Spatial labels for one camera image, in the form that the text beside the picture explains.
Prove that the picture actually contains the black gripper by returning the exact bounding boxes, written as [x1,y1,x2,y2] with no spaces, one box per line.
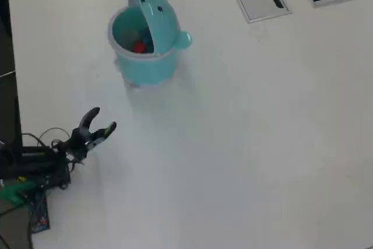
[62,107,118,163]

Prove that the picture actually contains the teal bin with swing lid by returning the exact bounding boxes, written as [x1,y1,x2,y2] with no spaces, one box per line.
[107,0,193,88]

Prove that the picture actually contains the blue circuit board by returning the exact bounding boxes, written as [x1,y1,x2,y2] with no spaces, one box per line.
[29,193,51,234]

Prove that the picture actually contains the green table clamp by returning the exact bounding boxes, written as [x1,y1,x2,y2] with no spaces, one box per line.
[0,180,37,205]

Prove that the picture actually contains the thin black arm wires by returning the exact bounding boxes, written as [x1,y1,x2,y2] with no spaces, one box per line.
[37,127,72,148]

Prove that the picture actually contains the black power cable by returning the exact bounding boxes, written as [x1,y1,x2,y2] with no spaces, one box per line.
[0,202,33,249]

